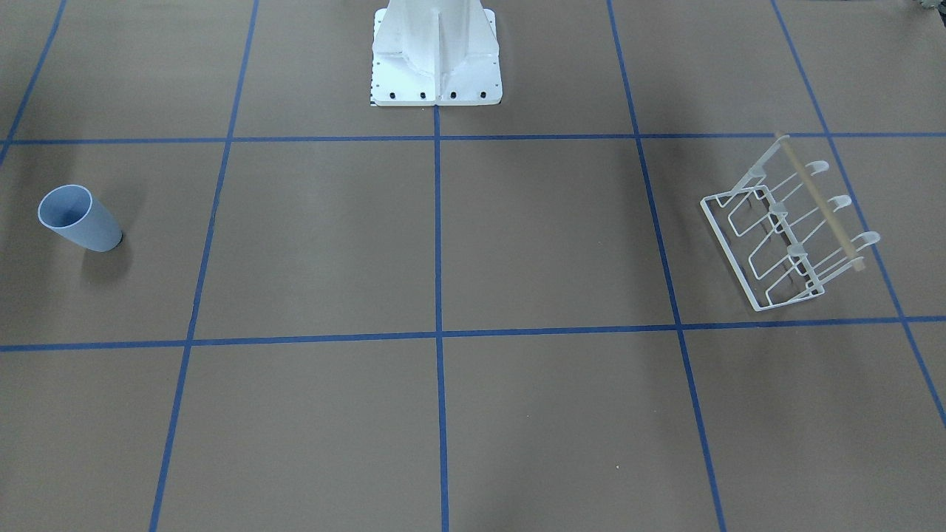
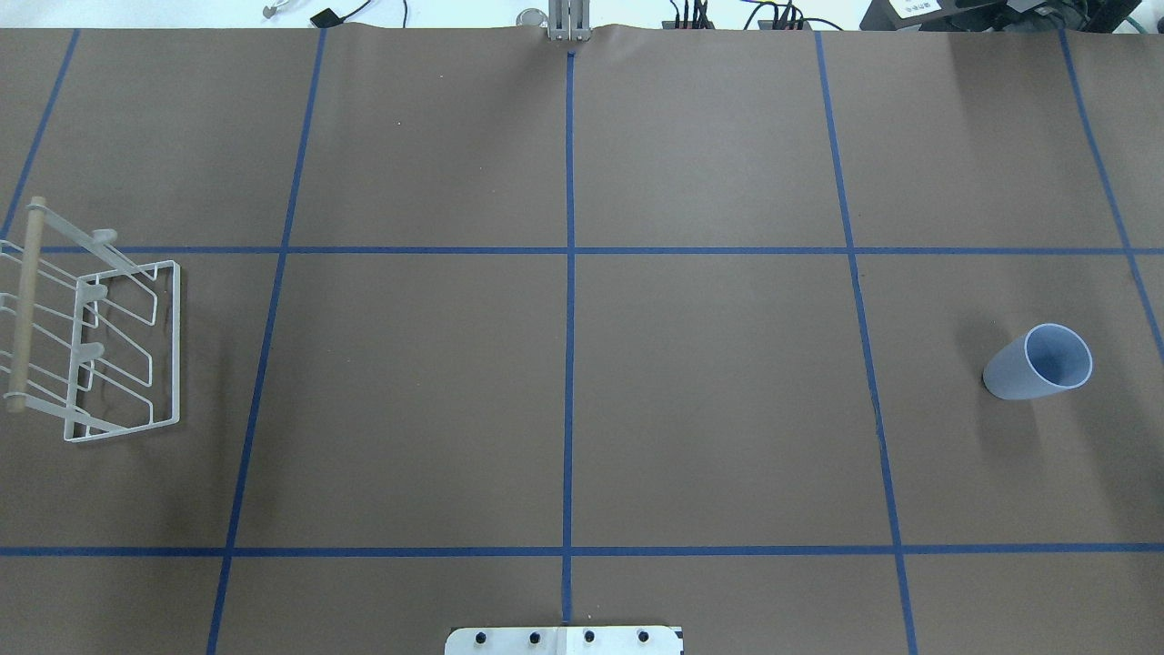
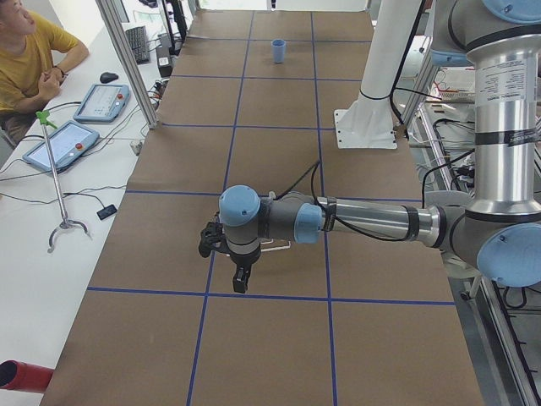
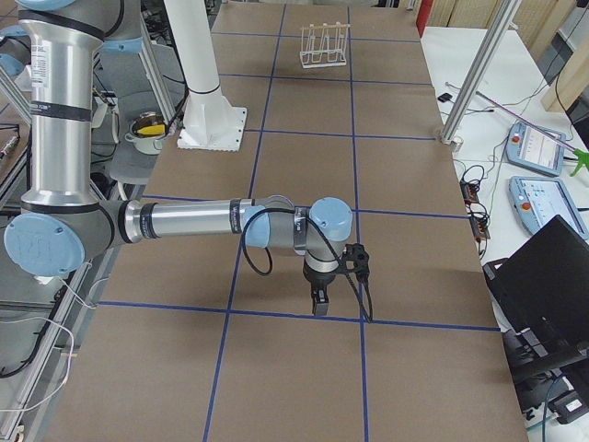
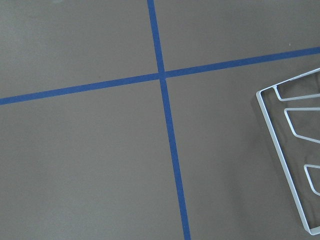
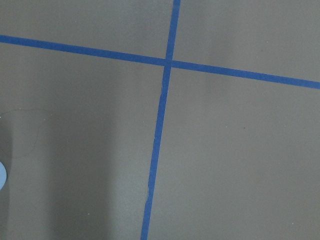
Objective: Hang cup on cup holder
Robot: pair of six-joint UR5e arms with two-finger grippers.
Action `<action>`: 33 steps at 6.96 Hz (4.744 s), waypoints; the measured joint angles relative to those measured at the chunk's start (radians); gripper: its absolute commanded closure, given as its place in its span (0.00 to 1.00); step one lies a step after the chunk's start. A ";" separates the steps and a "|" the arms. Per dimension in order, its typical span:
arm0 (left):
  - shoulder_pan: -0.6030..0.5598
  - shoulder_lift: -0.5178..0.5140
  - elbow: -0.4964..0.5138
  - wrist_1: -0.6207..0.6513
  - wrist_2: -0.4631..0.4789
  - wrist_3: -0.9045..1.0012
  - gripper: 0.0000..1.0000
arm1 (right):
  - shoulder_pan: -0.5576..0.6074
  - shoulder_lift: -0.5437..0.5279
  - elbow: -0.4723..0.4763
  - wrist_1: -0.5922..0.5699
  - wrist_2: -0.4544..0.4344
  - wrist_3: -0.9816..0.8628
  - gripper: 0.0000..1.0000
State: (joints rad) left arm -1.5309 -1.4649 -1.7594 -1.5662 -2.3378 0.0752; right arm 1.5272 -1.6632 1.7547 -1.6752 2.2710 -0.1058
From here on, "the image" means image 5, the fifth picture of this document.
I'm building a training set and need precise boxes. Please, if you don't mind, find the white wire cup holder rack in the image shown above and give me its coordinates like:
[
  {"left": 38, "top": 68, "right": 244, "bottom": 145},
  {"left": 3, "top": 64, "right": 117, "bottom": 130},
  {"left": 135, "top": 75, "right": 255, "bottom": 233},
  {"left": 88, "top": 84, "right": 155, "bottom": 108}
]
[{"left": 255, "top": 68, "right": 320, "bottom": 236}]

